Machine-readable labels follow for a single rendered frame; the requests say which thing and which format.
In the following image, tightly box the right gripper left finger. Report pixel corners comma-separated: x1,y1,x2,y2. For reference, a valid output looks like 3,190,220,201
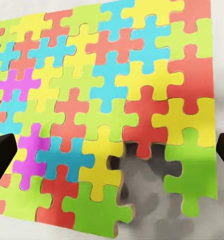
0,133,18,179

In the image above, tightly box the jigsaw puzzle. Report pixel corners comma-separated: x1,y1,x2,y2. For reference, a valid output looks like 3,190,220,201
0,0,218,239

